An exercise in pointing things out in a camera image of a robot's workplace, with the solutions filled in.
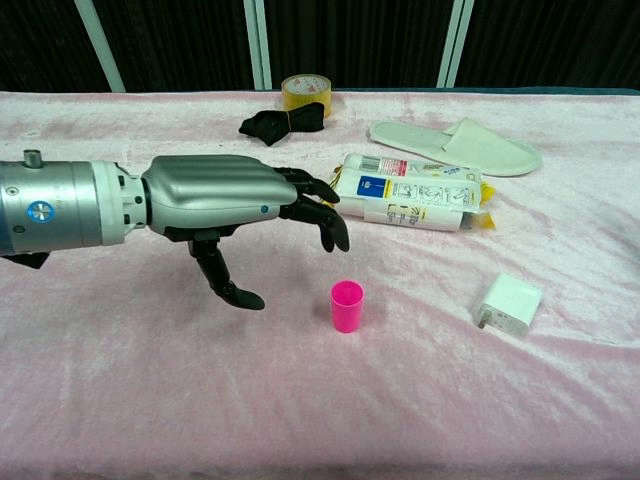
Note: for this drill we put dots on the white charger plug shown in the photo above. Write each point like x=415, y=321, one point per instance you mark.
x=512, y=305

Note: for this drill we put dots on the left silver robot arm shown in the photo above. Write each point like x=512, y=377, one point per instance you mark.
x=60, y=210

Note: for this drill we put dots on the white tissue pack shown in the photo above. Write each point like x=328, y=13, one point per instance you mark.
x=410, y=200

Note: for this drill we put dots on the yellow tape roll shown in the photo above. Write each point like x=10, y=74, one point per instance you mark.
x=305, y=97

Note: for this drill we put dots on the white partition post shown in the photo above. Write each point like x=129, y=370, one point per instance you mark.
x=258, y=45
x=100, y=47
x=454, y=45

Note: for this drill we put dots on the pink plush table cloth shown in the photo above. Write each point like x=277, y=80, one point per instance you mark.
x=300, y=390

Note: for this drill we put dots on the black sock bundle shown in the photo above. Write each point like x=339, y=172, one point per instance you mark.
x=280, y=122

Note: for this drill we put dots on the white disposable slipper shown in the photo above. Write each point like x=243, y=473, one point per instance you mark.
x=475, y=150

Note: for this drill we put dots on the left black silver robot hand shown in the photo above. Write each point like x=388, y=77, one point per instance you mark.
x=210, y=195

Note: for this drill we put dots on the pink plastic cup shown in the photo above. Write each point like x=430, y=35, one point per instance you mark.
x=346, y=310

